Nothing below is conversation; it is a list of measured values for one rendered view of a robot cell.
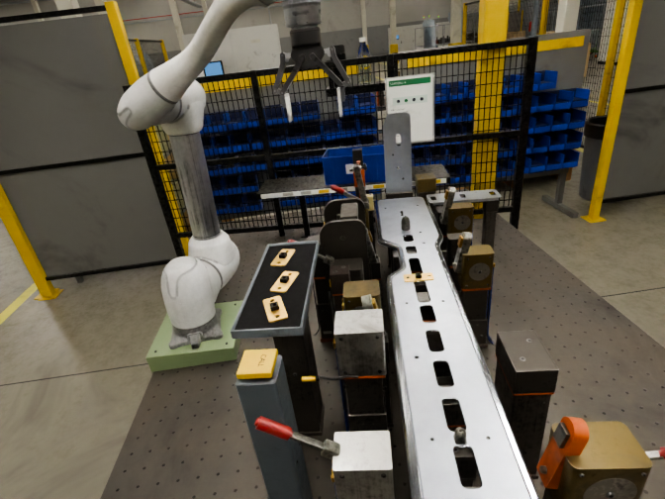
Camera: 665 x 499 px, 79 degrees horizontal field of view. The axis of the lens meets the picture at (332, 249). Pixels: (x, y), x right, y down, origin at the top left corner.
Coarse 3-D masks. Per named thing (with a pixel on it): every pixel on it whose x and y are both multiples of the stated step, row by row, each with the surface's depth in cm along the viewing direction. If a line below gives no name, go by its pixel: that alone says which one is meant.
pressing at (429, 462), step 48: (384, 240) 140; (432, 240) 136; (432, 288) 111; (432, 384) 81; (480, 384) 80; (432, 432) 71; (480, 432) 70; (432, 480) 64; (480, 480) 63; (528, 480) 62
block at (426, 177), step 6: (420, 174) 181; (426, 174) 180; (432, 174) 179; (420, 180) 175; (426, 180) 175; (432, 180) 175; (420, 186) 176; (426, 186) 176; (432, 186) 176; (420, 192) 178; (426, 192) 178; (432, 192) 177; (432, 198) 179; (432, 204) 180; (432, 210) 182
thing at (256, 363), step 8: (248, 352) 71; (256, 352) 71; (264, 352) 71; (272, 352) 71; (248, 360) 69; (256, 360) 69; (264, 360) 69; (272, 360) 69; (240, 368) 68; (248, 368) 68; (256, 368) 67; (264, 368) 67; (272, 368) 67; (240, 376) 67; (248, 376) 67; (256, 376) 67; (264, 376) 67
